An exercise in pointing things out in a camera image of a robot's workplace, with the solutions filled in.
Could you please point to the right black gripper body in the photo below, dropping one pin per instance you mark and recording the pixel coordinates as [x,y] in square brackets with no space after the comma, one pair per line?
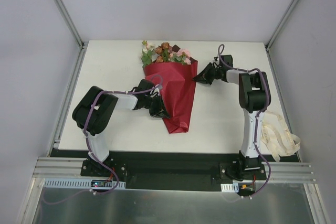
[211,73]

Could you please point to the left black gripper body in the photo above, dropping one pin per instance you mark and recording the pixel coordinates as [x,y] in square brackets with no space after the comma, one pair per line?
[154,106]

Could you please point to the dark red wrapping cloth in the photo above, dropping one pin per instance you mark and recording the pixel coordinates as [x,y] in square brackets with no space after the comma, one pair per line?
[178,90]

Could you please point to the small pink rose stem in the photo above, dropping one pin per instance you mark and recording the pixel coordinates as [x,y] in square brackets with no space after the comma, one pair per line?
[182,56]

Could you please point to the white rose stem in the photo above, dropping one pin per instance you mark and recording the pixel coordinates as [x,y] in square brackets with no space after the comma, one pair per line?
[148,51]

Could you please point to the cream printed ribbon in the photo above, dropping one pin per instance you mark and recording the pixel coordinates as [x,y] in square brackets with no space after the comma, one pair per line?
[276,136]

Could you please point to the orange brown rose stem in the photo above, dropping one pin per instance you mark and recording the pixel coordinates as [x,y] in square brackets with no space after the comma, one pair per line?
[163,52]

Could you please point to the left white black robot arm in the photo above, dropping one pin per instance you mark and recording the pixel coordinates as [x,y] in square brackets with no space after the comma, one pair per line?
[94,111]

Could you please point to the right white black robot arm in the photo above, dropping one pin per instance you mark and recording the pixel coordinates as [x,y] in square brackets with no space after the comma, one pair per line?
[254,98]

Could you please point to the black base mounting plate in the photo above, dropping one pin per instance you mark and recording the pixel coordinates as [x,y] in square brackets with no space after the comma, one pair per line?
[172,171]

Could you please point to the left aluminium frame post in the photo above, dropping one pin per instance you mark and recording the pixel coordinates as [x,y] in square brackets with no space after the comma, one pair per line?
[69,22]

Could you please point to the aluminium frame post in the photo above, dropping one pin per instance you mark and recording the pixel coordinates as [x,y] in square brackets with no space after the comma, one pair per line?
[285,17]
[69,22]

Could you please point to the right white cable duct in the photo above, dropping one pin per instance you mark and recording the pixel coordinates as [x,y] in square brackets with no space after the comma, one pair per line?
[230,188]

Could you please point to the white cable duct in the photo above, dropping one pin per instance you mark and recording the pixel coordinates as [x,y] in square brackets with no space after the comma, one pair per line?
[72,183]
[230,188]

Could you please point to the aluminium front rail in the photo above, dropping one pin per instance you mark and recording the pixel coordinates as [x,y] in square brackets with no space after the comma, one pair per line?
[66,167]

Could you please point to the left white cable duct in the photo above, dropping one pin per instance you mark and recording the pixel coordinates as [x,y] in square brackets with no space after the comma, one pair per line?
[72,183]

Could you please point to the right aluminium frame post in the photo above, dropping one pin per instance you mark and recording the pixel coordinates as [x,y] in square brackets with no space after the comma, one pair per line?
[285,17]

